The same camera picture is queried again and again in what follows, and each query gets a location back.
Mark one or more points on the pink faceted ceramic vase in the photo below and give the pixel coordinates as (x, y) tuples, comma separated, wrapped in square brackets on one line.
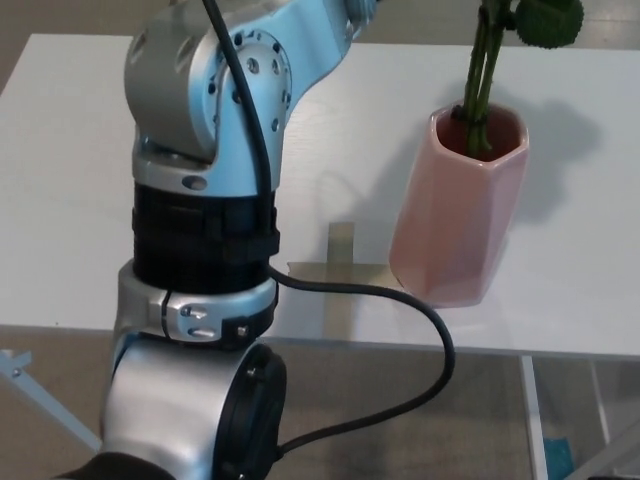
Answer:
[(450, 225)]

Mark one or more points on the pink artificial rose bouquet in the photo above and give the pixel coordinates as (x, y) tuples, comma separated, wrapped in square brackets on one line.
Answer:
[(480, 75)]

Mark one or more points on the blue floor tape piece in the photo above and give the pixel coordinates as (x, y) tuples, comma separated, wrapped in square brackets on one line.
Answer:
[(557, 460)]

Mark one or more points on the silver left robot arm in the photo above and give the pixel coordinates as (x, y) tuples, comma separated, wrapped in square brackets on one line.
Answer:
[(175, 90)]

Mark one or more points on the white metal frame bar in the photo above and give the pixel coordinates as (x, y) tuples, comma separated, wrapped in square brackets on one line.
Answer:
[(45, 400)]

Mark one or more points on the white table leg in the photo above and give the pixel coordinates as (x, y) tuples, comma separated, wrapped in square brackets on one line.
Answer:
[(602, 400), (534, 425)]

